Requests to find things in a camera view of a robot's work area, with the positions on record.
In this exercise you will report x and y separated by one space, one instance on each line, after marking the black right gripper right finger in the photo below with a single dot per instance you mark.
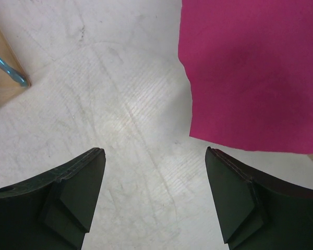
257 210

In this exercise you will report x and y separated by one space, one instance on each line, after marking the blue iridescent fork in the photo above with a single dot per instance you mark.
13 74

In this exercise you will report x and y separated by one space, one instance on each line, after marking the pink paper napkin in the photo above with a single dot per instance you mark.
250 68

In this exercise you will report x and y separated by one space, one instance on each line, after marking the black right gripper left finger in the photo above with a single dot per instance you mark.
55 209

